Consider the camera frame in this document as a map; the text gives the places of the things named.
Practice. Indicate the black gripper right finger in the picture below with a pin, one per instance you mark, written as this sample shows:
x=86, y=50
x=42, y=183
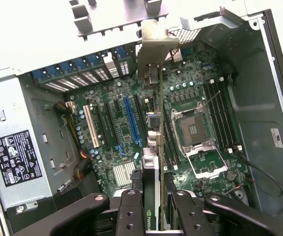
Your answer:
x=190, y=214

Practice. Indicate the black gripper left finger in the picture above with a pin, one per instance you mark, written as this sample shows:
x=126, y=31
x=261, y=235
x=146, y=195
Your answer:
x=129, y=214

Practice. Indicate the silver chipset heat sink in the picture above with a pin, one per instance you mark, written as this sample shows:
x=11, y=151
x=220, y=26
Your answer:
x=123, y=173

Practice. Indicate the metal socket cover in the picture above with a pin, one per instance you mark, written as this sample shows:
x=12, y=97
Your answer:
x=212, y=175

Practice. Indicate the coin cell battery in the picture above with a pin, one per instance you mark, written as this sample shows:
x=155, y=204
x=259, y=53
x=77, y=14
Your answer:
x=230, y=175

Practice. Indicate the CPU socket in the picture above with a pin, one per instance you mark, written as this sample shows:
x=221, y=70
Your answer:
x=193, y=127

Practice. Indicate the green motherboard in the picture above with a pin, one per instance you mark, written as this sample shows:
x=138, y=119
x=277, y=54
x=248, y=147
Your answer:
x=121, y=123

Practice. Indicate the long black expansion slot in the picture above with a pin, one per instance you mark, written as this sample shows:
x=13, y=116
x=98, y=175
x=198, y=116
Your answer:
x=103, y=125
x=112, y=123
x=139, y=113

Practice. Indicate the blue expansion slot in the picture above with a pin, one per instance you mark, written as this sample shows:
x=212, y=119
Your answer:
x=132, y=120

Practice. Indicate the white expansion slot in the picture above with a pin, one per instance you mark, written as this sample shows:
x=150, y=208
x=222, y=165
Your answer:
x=91, y=126

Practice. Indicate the short black expansion slot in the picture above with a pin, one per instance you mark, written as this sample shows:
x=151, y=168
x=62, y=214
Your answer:
x=117, y=106

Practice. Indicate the thin locking lever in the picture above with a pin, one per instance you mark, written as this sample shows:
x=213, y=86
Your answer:
x=212, y=98

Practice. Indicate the open black PC case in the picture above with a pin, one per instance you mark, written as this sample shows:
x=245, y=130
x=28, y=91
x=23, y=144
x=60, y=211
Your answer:
x=254, y=110

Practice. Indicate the silver power supply unit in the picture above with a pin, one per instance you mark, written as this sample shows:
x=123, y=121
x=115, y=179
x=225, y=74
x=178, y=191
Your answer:
x=21, y=115

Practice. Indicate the grey parts rack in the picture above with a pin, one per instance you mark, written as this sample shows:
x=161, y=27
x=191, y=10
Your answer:
x=81, y=18

